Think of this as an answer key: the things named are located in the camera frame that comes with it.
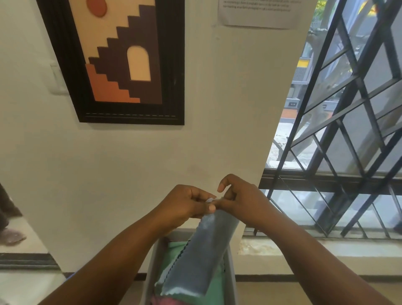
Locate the black barred window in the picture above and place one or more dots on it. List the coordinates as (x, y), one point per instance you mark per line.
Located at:
(314, 183)

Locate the teal cloth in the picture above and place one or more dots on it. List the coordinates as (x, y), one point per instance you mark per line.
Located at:
(171, 254)

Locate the person's right hand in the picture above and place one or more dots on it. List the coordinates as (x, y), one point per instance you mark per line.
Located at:
(251, 204)

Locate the dark picture frame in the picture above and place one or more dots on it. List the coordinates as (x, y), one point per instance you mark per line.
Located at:
(62, 63)

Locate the person's left forearm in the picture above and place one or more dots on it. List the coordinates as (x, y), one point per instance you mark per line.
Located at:
(103, 273)

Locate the grey plastic tray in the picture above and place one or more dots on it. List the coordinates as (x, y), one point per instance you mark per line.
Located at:
(150, 276)

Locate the white paper notice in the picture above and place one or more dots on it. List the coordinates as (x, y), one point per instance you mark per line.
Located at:
(260, 17)

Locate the light blue cloth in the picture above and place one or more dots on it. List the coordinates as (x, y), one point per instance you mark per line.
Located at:
(201, 251)

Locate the person's right forearm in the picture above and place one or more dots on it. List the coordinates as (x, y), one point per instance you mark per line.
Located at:
(320, 270)

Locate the person's left hand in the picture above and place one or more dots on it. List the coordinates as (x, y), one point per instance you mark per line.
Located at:
(182, 207)

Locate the white wall switch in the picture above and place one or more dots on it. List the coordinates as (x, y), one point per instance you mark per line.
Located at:
(58, 78)

